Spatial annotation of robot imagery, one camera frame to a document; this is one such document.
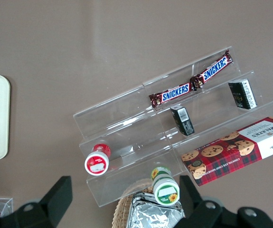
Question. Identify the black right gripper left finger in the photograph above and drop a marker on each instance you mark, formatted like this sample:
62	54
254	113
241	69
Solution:
53	204

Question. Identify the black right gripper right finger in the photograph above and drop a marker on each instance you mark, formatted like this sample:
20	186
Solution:
198	211

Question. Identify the foil wrapped sandwich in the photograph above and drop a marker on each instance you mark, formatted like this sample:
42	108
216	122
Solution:
150	213

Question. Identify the woven wicker basket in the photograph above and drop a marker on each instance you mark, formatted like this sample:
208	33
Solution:
122	211

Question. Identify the green lidded sunflower jar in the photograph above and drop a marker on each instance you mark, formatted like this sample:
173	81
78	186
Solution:
165	188

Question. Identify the red lidded small jar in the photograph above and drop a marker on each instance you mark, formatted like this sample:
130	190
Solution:
98	161

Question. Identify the Walkers red tartan cookie box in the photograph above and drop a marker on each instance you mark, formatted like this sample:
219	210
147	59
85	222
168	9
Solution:
231	152

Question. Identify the small black barcode box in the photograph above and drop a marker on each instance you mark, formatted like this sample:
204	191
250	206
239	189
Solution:
182	121

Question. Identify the clear acrylic stepped stand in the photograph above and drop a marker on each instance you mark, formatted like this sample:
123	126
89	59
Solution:
212	111
127	133

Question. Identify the Snickers chocolate bar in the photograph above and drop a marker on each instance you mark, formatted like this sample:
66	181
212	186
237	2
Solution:
213	70
174	91

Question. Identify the black box with white side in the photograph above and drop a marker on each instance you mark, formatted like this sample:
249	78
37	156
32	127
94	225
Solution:
242	93

